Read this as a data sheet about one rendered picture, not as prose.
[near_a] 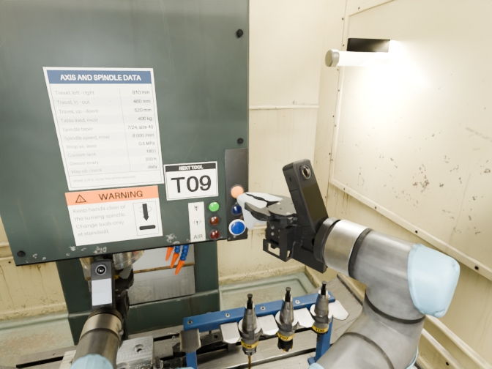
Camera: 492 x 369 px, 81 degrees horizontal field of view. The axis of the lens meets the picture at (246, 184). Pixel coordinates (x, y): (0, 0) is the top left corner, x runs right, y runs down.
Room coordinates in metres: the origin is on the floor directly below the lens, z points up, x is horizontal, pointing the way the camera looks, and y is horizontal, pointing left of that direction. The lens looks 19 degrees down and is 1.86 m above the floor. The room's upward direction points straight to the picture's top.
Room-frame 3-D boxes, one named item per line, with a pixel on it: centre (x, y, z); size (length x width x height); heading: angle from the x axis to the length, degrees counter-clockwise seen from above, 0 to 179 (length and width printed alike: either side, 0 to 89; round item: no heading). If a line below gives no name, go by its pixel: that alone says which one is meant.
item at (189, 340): (0.60, 0.15, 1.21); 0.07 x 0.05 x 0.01; 14
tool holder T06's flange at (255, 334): (0.64, -0.01, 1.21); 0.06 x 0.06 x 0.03
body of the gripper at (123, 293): (0.55, 0.32, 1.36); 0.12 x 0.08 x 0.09; 14
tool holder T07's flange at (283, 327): (0.66, -0.12, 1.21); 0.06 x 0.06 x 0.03
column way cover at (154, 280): (1.11, 0.47, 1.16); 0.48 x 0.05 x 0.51; 104
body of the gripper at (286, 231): (0.43, -0.09, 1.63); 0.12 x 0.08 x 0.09; 44
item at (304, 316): (0.68, -0.17, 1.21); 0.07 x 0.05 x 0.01; 14
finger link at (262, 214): (0.46, -0.03, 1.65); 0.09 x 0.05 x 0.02; 44
